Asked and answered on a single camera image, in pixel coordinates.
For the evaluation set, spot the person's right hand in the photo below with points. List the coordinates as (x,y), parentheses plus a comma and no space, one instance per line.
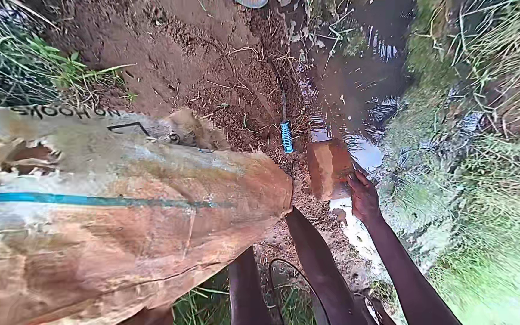
(364,201)

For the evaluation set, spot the person's right thumb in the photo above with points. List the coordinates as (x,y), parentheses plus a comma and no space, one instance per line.
(355,183)

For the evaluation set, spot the person's right fingers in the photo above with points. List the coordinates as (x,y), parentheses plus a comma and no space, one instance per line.
(364,177)

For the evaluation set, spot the reddish brown rectangular block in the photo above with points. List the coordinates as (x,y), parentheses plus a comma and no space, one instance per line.
(327,169)

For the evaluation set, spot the brown woven sack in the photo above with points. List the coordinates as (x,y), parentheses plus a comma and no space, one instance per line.
(151,216)

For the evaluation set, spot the person's right forearm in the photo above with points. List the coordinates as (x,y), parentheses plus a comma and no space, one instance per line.
(406,273)

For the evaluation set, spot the person's left forearm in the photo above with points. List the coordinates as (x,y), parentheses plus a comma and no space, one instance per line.
(321,268)

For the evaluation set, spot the long pale green grass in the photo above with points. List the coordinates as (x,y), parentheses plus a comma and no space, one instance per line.
(503,203)

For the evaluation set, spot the person's legs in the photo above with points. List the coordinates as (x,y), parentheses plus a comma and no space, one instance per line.
(247,291)

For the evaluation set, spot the pale round object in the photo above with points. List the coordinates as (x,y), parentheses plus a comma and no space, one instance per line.
(252,2)

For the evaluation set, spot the clump of green leafy grass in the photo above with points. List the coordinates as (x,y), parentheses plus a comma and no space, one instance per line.
(20,67)

